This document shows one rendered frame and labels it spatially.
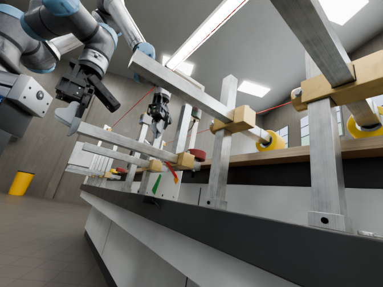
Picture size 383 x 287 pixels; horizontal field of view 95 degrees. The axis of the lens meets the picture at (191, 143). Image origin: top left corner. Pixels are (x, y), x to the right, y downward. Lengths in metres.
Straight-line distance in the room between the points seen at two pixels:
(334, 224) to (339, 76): 0.23
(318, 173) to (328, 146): 0.05
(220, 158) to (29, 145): 8.90
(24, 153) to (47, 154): 0.75
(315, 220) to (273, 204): 0.29
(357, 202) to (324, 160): 0.22
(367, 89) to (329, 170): 0.15
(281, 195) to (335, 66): 0.39
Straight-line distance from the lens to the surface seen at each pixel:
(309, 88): 0.42
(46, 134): 9.09
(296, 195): 0.60
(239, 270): 0.45
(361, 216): 0.56
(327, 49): 0.33
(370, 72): 0.40
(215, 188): 0.48
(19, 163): 9.17
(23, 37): 0.99
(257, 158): 0.62
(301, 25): 0.30
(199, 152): 0.69
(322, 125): 0.38
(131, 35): 0.91
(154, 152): 0.61
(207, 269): 0.51
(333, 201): 0.34
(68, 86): 0.58
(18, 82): 0.79
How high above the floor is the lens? 0.70
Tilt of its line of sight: 19 degrees up
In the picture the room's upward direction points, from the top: 10 degrees clockwise
